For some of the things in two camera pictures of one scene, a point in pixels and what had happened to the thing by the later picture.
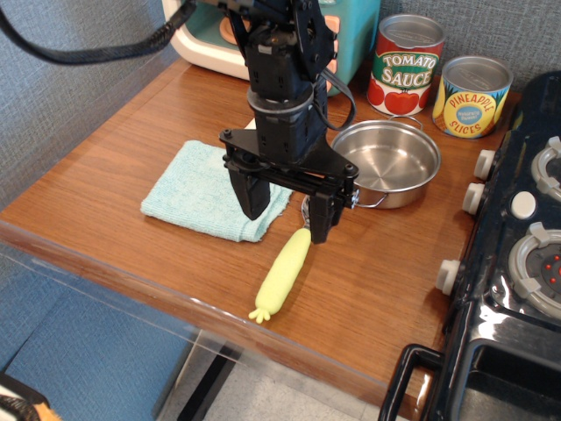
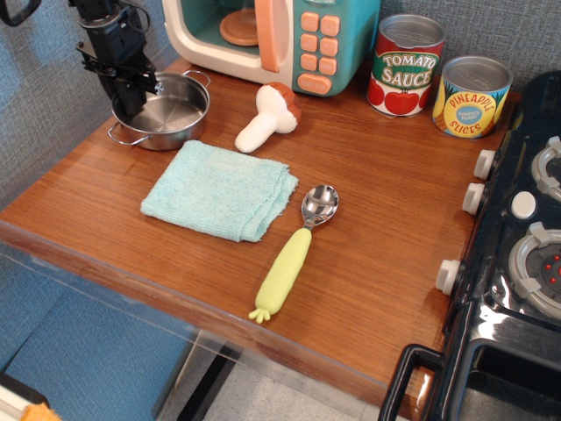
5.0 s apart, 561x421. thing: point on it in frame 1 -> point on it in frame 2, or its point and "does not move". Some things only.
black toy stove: x=501 y=355 does not move
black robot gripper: x=289 y=143 -> x=114 y=46
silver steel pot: x=396 y=160 -> x=174 y=118
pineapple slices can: x=471 y=96 does not move
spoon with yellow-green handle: x=285 y=271 does not move
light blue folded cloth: x=195 y=190 does not move
